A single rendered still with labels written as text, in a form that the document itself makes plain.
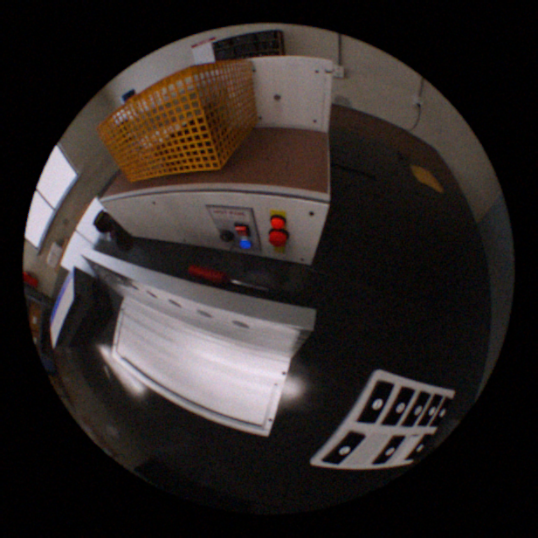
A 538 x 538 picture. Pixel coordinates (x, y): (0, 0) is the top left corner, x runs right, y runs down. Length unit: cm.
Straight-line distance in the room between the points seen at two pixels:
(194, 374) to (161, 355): 9
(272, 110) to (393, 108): 149
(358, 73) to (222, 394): 194
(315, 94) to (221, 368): 55
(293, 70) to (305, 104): 9
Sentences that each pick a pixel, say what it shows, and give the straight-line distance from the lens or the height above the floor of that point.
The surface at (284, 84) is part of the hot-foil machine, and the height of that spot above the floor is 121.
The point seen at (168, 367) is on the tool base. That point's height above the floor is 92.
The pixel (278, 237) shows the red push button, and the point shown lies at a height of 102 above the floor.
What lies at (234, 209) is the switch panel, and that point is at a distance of 27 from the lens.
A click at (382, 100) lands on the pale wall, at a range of 178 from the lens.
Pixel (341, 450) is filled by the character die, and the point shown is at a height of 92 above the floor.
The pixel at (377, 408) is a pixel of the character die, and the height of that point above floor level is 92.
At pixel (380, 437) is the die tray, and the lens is 50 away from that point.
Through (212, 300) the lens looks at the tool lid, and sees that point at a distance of 16.
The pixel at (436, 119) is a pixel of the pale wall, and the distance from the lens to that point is 194.
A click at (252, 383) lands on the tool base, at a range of 35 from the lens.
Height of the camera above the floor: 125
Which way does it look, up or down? 67 degrees down
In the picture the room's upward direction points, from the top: 11 degrees counter-clockwise
